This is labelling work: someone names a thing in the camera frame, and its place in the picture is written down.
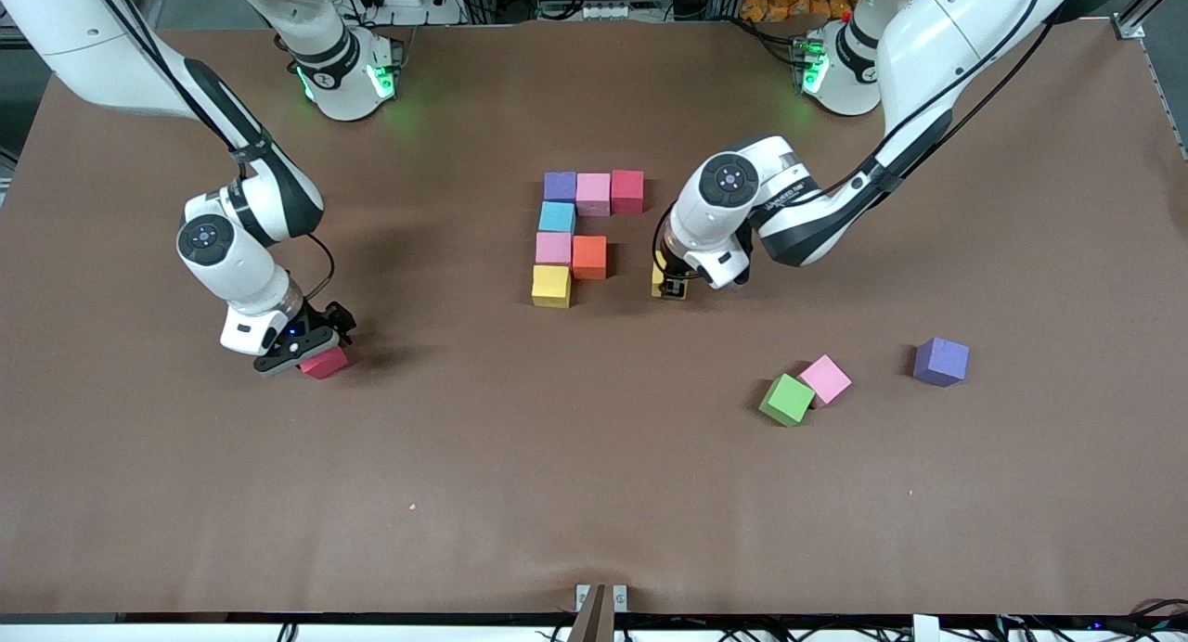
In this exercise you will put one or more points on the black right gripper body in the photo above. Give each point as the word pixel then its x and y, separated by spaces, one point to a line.
pixel 325 319

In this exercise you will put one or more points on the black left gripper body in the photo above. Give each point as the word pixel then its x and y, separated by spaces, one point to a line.
pixel 673 287

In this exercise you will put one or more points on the yellow foam block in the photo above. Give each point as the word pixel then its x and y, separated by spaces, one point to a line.
pixel 656 276
pixel 551 286

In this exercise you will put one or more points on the red foam block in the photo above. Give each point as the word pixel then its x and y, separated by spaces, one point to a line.
pixel 327 364
pixel 627 191

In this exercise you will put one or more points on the mauve pink foam block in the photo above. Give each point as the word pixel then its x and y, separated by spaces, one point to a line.
pixel 594 195

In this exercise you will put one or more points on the purple foam block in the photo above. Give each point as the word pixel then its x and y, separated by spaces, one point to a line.
pixel 560 186
pixel 940 362

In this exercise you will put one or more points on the green foam block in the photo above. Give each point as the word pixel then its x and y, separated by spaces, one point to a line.
pixel 786 401

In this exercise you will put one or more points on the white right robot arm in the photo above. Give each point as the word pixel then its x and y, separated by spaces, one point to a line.
pixel 209 238

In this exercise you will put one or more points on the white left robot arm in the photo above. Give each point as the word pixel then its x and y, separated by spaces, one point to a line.
pixel 729 183

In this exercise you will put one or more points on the paper table cover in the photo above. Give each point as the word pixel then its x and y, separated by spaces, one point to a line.
pixel 594 494

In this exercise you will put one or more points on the small white box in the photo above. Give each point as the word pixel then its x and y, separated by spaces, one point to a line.
pixel 925 628

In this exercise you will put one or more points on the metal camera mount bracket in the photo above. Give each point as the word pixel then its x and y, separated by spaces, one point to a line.
pixel 601 614

